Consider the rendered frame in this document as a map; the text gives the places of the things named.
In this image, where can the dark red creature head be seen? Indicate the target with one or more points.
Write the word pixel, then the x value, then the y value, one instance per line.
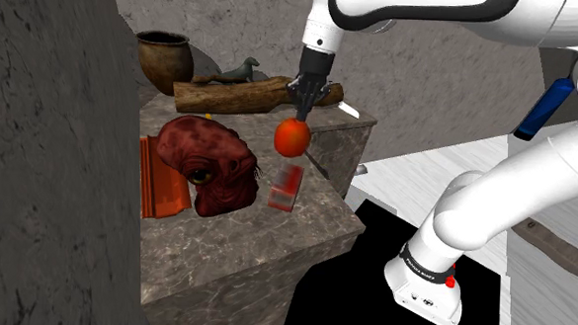
pixel 212 164

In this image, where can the brown clay pot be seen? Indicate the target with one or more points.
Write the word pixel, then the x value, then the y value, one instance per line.
pixel 165 61

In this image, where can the orange book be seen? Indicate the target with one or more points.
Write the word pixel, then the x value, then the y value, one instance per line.
pixel 160 191

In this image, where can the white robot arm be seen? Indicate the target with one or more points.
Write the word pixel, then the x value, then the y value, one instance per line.
pixel 519 184

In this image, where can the dark grey animal figure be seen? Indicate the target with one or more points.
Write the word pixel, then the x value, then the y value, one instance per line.
pixel 241 72

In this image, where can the white flat blade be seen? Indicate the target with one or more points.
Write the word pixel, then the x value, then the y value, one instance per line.
pixel 348 109

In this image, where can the red apple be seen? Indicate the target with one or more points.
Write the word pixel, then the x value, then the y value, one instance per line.
pixel 292 138

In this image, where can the small red box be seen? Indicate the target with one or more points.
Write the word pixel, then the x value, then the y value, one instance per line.
pixel 285 188

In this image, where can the blue bottle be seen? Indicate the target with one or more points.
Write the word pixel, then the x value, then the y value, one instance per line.
pixel 544 108

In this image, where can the brown wooden log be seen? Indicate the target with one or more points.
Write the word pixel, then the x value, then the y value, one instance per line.
pixel 233 96

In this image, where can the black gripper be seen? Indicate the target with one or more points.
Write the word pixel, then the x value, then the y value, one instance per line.
pixel 315 62

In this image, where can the black robot stand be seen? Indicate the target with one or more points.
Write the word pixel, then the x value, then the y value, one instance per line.
pixel 361 299

